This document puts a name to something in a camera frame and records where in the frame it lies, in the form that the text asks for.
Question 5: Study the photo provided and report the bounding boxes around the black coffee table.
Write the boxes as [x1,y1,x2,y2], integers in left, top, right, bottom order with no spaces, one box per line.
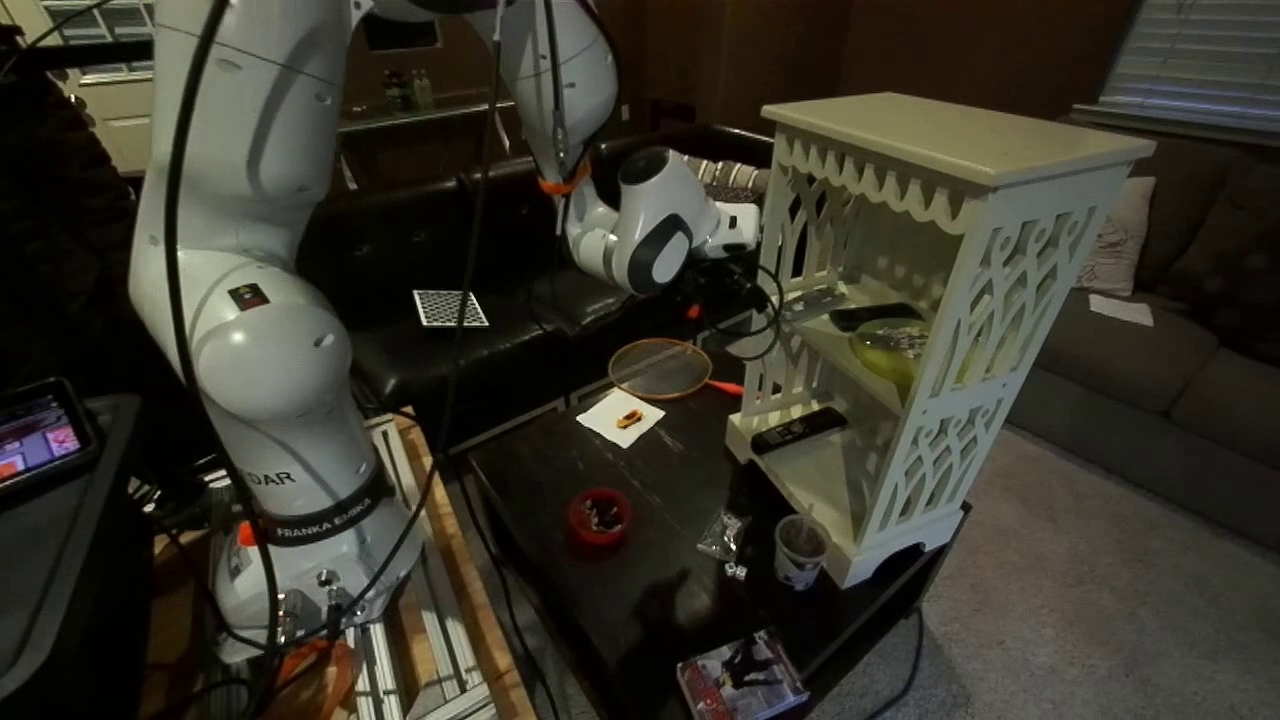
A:
[466,384,947,720]

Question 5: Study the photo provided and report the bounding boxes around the orange mesh strainer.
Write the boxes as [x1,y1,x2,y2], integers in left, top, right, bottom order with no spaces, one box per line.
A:
[609,337,739,403]

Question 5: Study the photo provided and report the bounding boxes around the light cushion on grey couch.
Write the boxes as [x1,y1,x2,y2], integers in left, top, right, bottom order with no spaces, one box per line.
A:
[1080,175,1156,296]

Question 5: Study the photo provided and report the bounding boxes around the tablet screen at left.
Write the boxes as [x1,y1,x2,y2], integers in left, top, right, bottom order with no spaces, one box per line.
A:
[0,374,99,502]

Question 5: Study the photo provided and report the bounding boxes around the dark console table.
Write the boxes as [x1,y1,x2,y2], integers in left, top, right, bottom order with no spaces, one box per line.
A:
[336,67,533,191]

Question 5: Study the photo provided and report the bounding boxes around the patterned card on sofa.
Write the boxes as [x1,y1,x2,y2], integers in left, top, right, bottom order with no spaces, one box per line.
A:
[411,288,487,330]

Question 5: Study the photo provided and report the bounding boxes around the grey fabric couch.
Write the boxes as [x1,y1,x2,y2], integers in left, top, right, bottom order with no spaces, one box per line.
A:
[1011,136,1280,551]

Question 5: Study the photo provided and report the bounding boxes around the black remote on upper shelf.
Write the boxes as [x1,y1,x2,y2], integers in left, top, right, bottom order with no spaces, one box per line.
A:
[828,304,922,330]

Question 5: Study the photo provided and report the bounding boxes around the red bowl with dark fruit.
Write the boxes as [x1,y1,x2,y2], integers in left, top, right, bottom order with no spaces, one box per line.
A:
[563,487,633,556]

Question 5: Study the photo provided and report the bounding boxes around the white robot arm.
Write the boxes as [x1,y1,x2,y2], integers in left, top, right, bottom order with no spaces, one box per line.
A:
[129,0,760,662]

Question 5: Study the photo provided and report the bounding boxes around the black remote on lower shelf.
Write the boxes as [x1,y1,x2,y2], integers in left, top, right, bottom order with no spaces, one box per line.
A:
[750,407,849,455]

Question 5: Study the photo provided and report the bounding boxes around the white paper cup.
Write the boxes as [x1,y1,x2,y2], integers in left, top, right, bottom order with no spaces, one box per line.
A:
[770,514,828,590]

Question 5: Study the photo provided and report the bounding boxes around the window blinds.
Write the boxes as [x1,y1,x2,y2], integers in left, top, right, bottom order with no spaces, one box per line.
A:
[1089,0,1280,140]

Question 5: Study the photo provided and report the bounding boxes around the patterned throw pillow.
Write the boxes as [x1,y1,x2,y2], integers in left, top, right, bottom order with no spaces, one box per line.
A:
[670,151,767,255]

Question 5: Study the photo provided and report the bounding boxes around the white ornate wooden shelf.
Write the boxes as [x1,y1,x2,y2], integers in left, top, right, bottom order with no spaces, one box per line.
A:
[722,91,1151,588]

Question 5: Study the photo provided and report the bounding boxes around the white panel door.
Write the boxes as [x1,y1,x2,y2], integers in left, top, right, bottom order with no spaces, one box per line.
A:
[0,0,156,175]

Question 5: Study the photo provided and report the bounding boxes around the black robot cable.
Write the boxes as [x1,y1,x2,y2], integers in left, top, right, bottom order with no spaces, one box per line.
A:
[156,0,291,670]

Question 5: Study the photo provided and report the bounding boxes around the white paper napkin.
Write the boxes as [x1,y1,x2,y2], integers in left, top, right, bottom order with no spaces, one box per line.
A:
[574,388,664,447]

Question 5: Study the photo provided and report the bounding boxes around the white paper on couch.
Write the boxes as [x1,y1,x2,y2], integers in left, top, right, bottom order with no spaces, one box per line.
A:
[1089,292,1156,328]

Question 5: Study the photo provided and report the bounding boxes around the black leather sofa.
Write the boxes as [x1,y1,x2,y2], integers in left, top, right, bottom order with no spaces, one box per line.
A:
[296,119,776,455]

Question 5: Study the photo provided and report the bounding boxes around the clear plastic wrapper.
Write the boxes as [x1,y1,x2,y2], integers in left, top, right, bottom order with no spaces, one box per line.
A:
[698,511,749,581]

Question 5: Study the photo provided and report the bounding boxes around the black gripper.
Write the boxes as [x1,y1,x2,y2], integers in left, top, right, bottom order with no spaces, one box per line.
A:
[681,251,767,328]

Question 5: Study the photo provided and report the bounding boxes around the magazine on table corner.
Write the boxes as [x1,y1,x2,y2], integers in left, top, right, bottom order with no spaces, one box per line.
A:
[677,628,808,720]

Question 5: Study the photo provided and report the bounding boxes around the yellow-green plate on shelf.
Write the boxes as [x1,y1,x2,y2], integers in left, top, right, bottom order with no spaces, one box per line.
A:
[853,328,922,393]

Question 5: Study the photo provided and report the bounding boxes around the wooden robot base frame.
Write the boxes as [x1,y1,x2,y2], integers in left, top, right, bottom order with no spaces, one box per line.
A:
[339,411,537,720]

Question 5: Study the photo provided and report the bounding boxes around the black remote on shelf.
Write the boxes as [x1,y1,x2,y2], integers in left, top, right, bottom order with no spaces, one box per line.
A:
[828,304,922,330]
[750,407,849,455]

